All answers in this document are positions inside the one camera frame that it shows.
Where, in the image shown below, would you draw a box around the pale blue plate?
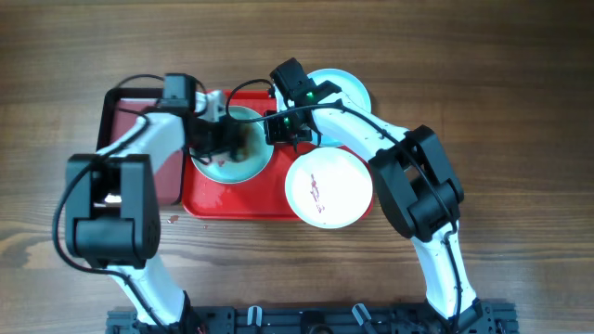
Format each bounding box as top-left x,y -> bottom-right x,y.
187,106 -> 274,184
275,69 -> 372,148

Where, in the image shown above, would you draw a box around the white plate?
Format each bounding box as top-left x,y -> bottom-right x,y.
284,148 -> 373,229

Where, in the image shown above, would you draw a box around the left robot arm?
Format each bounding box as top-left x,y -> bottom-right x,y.
52,73 -> 238,333

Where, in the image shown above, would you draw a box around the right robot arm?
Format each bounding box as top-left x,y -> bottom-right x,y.
267,58 -> 479,333

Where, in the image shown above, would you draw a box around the red plastic serving tray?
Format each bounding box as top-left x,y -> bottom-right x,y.
181,89 -> 375,222

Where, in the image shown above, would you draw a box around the black tray with red water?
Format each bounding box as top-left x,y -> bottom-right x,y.
97,88 -> 185,206

